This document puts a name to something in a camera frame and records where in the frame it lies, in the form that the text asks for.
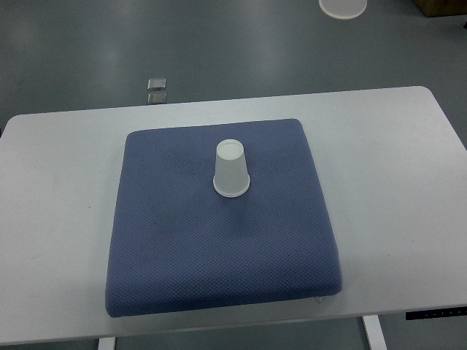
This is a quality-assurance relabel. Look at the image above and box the right white table leg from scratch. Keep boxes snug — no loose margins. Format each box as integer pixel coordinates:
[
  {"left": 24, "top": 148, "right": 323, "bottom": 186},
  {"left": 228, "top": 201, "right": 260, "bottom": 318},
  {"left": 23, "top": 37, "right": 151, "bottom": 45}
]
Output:
[{"left": 362, "top": 315, "right": 387, "bottom": 350}]

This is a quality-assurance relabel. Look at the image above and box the blue textured cushion mat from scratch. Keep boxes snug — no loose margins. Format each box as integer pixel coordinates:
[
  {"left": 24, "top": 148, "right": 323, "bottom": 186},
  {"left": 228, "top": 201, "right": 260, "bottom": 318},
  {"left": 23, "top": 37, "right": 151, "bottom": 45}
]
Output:
[{"left": 105, "top": 119, "right": 342, "bottom": 317}]

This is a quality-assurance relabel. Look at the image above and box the left white table leg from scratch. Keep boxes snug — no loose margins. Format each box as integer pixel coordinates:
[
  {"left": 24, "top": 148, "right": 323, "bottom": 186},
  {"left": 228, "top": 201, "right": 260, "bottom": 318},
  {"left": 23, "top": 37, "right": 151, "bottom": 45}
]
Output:
[{"left": 98, "top": 337, "right": 116, "bottom": 350}]

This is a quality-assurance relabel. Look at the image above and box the black desk control panel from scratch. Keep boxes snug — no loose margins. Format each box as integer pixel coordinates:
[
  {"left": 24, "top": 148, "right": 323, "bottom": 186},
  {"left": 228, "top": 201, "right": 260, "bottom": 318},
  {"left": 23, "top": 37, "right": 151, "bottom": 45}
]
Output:
[{"left": 405, "top": 306, "right": 467, "bottom": 321}]

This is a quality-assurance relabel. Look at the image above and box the white paper cup on mat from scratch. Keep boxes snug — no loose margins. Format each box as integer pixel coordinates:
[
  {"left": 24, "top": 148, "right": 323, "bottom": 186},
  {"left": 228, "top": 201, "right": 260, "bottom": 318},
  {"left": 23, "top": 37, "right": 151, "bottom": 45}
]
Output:
[{"left": 213, "top": 139, "right": 250, "bottom": 198}]

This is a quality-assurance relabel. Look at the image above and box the white table leg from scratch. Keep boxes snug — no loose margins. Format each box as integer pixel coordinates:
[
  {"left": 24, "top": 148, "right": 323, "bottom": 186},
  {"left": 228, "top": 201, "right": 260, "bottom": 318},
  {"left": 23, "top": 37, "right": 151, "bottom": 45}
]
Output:
[
  {"left": 362, "top": 315, "right": 387, "bottom": 350},
  {"left": 98, "top": 337, "right": 116, "bottom": 350}
]

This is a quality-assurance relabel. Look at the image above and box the metal floor plate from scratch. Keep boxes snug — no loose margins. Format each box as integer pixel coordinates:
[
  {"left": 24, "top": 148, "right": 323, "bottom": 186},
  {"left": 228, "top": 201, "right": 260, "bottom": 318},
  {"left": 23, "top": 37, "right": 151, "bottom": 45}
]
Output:
[
  {"left": 147, "top": 93, "right": 167, "bottom": 105},
  {"left": 147, "top": 78, "right": 166, "bottom": 91}
]

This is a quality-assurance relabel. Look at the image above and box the upper metal floor plate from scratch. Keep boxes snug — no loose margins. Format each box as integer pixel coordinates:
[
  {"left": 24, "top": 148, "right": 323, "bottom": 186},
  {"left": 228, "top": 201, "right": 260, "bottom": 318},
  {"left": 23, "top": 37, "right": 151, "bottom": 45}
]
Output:
[{"left": 147, "top": 78, "right": 166, "bottom": 91}]

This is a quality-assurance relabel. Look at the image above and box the brown cardboard box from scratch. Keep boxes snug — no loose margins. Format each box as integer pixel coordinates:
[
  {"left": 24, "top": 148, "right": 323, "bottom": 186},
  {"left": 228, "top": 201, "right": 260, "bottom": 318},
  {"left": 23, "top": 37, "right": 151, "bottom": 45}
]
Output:
[{"left": 415, "top": 0, "right": 466, "bottom": 18}]

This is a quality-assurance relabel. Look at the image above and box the lower metal floor plate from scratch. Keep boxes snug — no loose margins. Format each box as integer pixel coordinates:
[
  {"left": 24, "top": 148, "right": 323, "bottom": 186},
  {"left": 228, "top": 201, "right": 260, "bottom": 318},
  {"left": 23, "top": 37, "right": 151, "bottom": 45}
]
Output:
[{"left": 147, "top": 93, "right": 167, "bottom": 105}]

